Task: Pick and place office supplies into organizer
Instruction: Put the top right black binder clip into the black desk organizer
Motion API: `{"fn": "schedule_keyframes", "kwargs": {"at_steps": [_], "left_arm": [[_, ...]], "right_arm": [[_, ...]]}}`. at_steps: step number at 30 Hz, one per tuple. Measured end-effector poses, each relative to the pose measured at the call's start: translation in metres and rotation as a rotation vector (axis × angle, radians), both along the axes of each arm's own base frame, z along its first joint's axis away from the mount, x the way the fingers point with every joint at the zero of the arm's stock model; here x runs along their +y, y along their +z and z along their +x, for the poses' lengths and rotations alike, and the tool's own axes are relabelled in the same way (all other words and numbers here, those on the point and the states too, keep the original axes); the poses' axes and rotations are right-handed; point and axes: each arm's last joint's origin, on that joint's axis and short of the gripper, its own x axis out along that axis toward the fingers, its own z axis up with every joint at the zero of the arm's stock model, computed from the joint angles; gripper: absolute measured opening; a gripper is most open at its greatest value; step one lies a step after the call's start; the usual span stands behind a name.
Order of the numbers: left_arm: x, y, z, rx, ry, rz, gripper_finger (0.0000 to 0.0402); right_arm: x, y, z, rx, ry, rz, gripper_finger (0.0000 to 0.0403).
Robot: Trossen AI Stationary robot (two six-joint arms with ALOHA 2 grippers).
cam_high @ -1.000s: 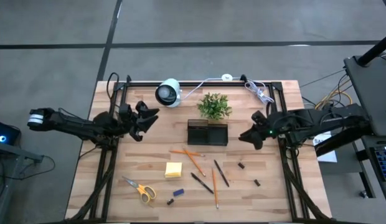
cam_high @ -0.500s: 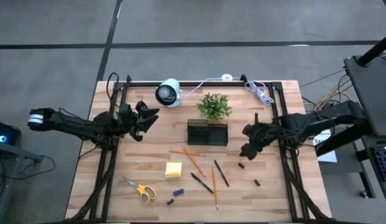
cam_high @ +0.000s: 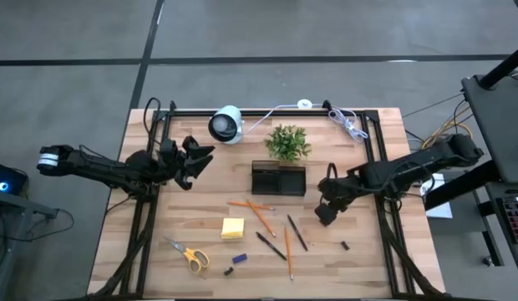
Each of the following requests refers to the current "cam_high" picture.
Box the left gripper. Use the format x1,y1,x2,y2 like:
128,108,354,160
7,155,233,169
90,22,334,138
171,135,216,191

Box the black pole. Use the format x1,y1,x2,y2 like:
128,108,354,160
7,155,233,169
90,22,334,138
479,41,518,89

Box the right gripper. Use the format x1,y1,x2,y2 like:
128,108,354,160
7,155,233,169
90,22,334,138
315,175,356,227

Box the backlit black keyboard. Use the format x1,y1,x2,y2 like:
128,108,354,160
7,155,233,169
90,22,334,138
496,195,518,246

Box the black mesh desk organizer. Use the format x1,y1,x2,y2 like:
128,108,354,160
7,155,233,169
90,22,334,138
251,160,307,197

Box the black pen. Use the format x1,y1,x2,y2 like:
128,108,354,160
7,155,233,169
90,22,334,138
287,214,309,253
255,231,288,262

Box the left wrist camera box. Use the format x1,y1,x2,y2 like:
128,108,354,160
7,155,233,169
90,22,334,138
158,137,180,168

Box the black diagonal support bar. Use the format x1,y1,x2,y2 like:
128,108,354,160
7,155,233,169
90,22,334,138
424,160,501,212

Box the white paper sheet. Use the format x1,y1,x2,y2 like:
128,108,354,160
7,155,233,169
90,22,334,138
419,173,455,220

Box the yellow sticky note pad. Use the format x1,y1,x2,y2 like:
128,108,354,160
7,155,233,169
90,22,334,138
220,217,246,241

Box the yellow-handled scissors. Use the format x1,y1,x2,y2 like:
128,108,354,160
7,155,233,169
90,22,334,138
163,236,211,275

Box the white lamp cable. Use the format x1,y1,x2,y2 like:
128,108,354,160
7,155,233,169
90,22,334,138
241,102,369,144

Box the black computer with blue light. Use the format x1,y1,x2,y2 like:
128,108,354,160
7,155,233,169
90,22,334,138
0,161,29,196

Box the small green potted plant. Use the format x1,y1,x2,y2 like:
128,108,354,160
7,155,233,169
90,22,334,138
264,124,313,163

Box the orange pencil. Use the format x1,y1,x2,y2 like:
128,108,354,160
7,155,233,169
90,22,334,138
226,201,276,212
283,226,295,281
246,199,277,238

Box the black aluminium table frame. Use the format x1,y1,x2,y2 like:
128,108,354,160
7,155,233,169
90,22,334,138
88,99,446,301

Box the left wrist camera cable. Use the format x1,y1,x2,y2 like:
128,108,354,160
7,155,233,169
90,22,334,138
142,96,162,141

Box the black equipment cart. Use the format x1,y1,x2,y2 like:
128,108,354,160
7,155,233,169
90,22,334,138
461,74,518,285

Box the grey side desk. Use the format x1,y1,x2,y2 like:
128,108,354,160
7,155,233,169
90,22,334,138
0,186,59,301

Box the yellow extension cable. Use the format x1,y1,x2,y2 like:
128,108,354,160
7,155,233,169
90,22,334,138
421,106,474,151

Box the black floor cable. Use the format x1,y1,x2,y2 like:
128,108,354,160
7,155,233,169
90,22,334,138
0,207,75,243

